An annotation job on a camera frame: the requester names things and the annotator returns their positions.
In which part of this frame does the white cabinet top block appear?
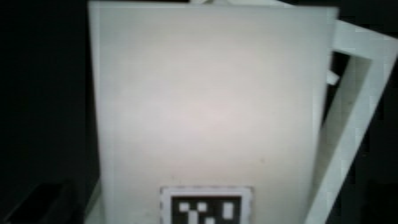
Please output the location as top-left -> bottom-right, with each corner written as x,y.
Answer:
88,1 -> 337,224

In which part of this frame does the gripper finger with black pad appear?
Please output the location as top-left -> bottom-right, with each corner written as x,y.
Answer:
0,181 -> 95,224

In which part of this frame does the white cabinet body box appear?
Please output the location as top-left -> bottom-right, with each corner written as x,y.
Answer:
188,0 -> 398,224

